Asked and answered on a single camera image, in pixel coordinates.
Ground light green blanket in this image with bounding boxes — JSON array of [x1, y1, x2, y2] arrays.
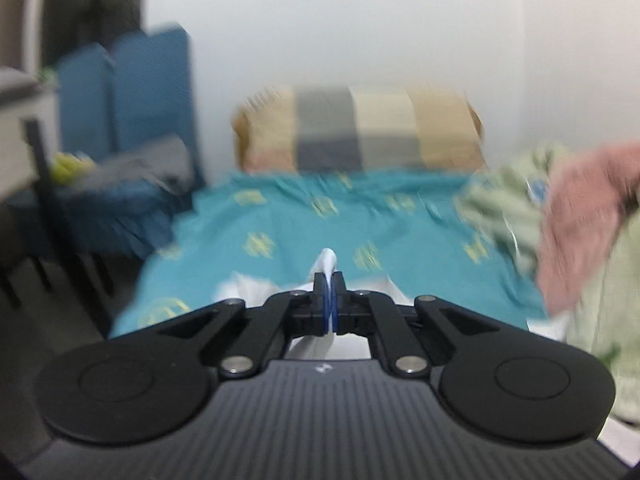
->
[[458, 144, 640, 424]]

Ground dark wooden chair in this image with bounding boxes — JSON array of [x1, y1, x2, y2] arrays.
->
[[0, 118, 121, 341]]

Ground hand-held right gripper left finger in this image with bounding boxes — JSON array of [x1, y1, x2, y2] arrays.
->
[[156, 271, 332, 378]]

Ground yellow-green object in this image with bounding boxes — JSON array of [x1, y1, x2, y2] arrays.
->
[[50, 152, 94, 184]]

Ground blue chair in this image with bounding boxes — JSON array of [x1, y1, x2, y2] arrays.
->
[[7, 25, 206, 261]]

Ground grey cloth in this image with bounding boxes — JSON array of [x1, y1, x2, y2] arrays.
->
[[75, 135, 197, 192]]

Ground dark hanging curtain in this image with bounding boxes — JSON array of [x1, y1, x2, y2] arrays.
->
[[39, 0, 147, 67]]

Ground pink cloth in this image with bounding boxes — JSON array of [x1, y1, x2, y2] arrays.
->
[[536, 142, 640, 314]]

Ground checkered pillow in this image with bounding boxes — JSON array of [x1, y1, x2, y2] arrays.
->
[[231, 85, 487, 175]]

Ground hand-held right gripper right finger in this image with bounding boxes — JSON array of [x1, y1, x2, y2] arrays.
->
[[331, 271, 500, 379]]

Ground white garment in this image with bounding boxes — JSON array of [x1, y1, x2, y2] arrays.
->
[[214, 248, 566, 361]]

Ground teal patterned bed sheet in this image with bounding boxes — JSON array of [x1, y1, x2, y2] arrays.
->
[[109, 169, 551, 339]]

